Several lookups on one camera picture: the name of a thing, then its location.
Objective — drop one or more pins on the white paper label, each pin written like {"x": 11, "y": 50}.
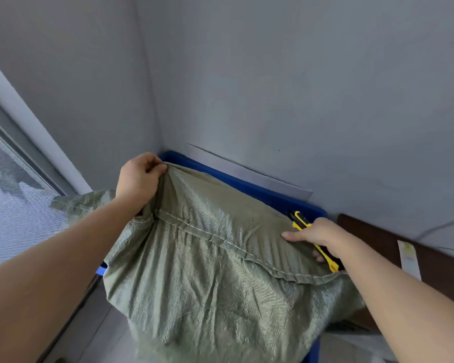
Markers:
{"x": 409, "y": 259}

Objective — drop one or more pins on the person's left thumb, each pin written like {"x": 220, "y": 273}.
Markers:
{"x": 158, "y": 170}

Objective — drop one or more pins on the green woven sack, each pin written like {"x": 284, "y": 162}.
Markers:
{"x": 219, "y": 268}

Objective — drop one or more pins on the blue plastic bin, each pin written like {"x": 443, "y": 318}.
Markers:
{"x": 249, "y": 187}

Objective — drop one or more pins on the yellow black utility knife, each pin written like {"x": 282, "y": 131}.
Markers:
{"x": 313, "y": 238}

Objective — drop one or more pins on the person's right forearm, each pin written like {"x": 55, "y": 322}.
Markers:
{"x": 401, "y": 302}

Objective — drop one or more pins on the dark brown wooden board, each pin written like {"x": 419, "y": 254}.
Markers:
{"x": 431, "y": 260}

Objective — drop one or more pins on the person's left hand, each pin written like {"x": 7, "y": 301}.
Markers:
{"x": 138, "y": 181}

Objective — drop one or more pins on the window with mesh screen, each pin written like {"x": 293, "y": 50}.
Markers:
{"x": 11, "y": 192}

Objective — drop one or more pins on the person's left forearm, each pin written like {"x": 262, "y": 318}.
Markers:
{"x": 53, "y": 272}

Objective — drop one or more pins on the person's right hand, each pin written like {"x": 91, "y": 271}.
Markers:
{"x": 321, "y": 232}

